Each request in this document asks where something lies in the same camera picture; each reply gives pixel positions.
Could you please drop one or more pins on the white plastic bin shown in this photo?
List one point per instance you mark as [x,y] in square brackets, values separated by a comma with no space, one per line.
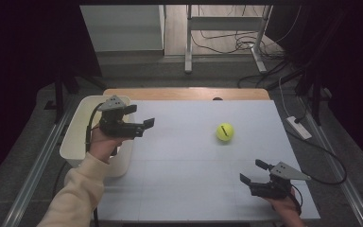
[75,142]

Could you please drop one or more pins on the white power strip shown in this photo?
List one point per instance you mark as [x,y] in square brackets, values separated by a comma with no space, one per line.
[299,128]

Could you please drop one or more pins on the white cabinet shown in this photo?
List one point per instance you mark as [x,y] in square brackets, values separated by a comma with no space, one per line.
[123,28]

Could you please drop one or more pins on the white table board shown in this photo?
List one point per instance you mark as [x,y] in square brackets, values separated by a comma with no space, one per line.
[186,157]

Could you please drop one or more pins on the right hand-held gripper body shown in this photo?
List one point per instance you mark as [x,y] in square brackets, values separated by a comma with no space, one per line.
[280,171]

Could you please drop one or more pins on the person's right hand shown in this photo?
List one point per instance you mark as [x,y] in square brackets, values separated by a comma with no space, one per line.
[285,209]

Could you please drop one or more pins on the yellow tennis ball black mark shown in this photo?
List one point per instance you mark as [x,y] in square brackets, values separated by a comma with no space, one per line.
[225,131]

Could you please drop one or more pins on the black stand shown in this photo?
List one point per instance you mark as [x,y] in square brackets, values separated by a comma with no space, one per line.
[315,91]
[60,94]

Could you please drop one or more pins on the aluminium floor rail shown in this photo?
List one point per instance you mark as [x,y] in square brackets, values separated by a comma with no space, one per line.
[337,170]
[34,170]

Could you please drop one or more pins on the wooden table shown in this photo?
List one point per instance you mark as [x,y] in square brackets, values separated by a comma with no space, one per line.
[186,94]

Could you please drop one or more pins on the person's left hand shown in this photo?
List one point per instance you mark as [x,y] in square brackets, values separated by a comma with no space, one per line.
[102,146]

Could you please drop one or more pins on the white metal desk frame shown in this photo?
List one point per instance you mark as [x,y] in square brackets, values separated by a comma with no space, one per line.
[223,23]

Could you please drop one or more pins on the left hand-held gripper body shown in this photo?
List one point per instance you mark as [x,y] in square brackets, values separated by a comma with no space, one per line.
[119,126]

